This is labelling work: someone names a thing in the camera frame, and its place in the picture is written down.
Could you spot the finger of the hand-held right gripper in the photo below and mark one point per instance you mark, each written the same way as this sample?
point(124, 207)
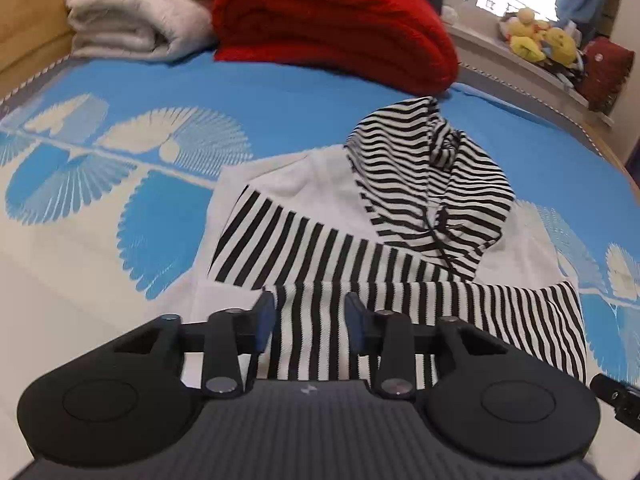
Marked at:
point(617, 397)

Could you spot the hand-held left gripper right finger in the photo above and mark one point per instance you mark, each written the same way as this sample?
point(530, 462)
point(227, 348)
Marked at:
point(354, 322)

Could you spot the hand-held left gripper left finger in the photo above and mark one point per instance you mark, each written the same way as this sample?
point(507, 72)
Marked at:
point(265, 322)

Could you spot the black white striped hoodie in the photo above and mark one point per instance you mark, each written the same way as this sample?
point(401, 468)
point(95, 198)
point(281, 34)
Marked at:
point(310, 180)

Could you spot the blue white patterned bedspread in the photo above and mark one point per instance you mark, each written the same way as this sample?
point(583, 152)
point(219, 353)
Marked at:
point(300, 110)

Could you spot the red folded blanket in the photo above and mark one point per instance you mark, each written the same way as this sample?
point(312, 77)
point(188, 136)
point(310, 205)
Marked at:
point(330, 20)

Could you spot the white window ledge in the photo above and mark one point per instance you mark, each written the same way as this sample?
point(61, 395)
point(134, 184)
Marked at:
point(490, 45)

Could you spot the dark red cushion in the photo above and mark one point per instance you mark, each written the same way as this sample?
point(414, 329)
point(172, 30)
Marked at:
point(607, 72)

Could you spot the yellow plush toy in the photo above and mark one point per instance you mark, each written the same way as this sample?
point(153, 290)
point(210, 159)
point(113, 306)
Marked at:
point(561, 42)
point(525, 30)

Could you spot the cream folded blanket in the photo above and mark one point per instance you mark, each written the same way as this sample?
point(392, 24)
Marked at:
point(140, 5)

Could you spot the wooden headboard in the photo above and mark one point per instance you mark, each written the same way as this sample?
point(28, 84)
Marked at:
point(30, 10)

